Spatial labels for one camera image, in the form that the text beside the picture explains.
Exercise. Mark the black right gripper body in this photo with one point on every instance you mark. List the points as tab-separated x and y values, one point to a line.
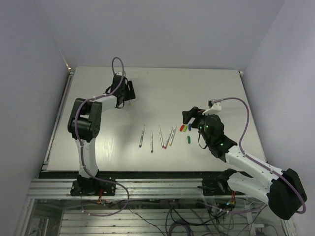
199	118

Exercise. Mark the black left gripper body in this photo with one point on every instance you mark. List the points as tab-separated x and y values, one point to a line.
125	93

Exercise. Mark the white pen blue end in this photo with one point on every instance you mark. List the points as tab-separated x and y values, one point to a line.
142	136

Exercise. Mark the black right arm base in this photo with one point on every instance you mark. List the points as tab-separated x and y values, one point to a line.
217	185

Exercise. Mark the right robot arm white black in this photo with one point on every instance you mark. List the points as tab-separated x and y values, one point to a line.
282	191

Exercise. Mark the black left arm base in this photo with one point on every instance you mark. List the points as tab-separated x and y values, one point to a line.
83	186

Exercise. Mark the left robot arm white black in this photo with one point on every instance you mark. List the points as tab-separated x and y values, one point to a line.
85	120

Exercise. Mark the white pen orange end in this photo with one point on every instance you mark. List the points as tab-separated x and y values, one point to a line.
168	138

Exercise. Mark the white pen red end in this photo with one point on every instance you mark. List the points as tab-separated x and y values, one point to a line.
161	137

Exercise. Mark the white pen green end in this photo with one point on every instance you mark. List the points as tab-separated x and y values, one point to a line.
151	142

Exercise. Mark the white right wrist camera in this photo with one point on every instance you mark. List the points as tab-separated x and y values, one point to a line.
214	108

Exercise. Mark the aluminium frame rail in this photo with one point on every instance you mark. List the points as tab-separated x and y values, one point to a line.
59	189

